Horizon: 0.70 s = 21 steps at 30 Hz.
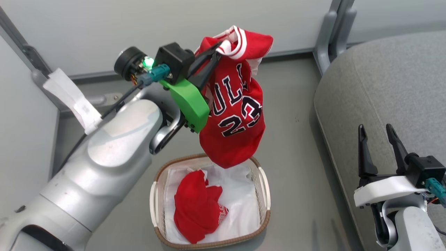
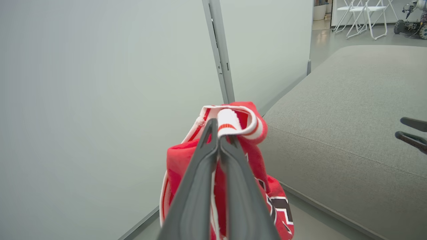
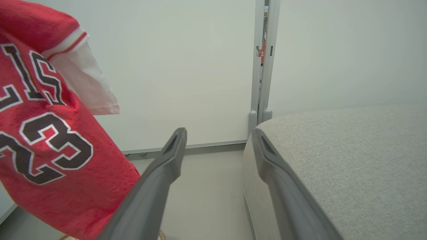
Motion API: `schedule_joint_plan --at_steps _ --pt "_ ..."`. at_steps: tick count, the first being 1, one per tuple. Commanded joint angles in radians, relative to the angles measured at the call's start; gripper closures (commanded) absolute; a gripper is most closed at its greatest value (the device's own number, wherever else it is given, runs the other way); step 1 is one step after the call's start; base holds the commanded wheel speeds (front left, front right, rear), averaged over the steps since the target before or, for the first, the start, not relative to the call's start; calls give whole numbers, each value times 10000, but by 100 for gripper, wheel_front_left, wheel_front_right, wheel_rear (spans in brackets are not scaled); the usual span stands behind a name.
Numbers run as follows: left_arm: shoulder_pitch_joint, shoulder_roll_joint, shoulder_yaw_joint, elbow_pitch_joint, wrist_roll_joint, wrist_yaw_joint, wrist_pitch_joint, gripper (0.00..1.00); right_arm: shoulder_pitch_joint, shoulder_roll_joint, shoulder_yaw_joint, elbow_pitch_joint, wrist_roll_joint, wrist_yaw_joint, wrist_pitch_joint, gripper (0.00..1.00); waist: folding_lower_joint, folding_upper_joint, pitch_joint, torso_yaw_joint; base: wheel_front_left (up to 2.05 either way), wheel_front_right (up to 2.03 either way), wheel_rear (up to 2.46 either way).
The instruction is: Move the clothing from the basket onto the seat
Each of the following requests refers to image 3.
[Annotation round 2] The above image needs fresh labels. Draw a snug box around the small red sign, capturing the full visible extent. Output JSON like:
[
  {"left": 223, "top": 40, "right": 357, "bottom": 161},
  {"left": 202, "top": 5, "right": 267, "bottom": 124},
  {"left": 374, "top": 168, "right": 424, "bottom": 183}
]
[{"left": 258, "top": 39, "right": 267, "bottom": 64}]

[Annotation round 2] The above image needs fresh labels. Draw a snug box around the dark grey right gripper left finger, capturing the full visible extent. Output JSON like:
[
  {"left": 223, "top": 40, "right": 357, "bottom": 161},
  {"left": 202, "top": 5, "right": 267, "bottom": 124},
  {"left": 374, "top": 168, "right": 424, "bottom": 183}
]
[{"left": 96, "top": 127, "right": 187, "bottom": 240}]

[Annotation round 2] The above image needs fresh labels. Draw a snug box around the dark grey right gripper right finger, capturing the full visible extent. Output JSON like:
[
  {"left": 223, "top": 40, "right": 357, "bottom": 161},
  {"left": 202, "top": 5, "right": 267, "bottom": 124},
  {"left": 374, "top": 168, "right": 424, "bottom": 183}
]
[{"left": 252, "top": 129, "right": 344, "bottom": 240}]

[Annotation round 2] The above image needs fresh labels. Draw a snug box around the red basketball jersey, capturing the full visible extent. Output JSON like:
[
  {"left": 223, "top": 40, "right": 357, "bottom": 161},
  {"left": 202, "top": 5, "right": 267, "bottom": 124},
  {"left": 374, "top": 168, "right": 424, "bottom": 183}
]
[{"left": 0, "top": 0, "right": 141, "bottom": 240}]

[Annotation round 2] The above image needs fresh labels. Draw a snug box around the grey partition frame post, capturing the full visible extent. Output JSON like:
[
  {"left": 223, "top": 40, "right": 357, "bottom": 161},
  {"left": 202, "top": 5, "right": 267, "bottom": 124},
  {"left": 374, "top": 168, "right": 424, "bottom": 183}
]
[
  {"left": 259, "top": 0, "right": 282, "bottom": 124},
  {"left": 248, "top": 0, "right": 266, "bottom": 136}
]

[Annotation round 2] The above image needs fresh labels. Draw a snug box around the grey fabric sofa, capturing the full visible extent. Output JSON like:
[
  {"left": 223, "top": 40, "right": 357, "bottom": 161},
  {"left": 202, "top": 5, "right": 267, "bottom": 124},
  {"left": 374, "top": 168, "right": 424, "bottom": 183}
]
[{"left": 243, "top": 103, "right": 427, "bottom": 240}]

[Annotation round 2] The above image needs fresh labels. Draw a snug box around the grey partition base rail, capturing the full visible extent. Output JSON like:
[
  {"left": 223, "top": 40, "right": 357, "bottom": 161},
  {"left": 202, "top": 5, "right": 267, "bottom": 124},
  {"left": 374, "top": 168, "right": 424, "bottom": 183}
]
[{"left": 121, "top": 140, "right": 248, "bottom": 161}]

